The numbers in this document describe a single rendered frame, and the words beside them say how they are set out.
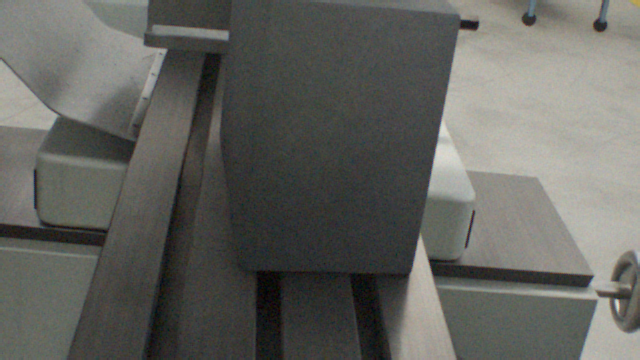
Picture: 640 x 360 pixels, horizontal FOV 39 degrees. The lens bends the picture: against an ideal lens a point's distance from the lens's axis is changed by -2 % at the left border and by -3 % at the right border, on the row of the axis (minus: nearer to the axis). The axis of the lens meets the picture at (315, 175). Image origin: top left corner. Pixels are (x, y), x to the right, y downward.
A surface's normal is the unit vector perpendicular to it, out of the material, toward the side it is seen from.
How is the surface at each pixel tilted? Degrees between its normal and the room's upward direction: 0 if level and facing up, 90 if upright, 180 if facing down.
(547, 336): 90
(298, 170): 90
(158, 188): 0
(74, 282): 90
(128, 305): 0
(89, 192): 90
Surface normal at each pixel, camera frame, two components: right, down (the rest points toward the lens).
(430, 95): 0.15, 0.43
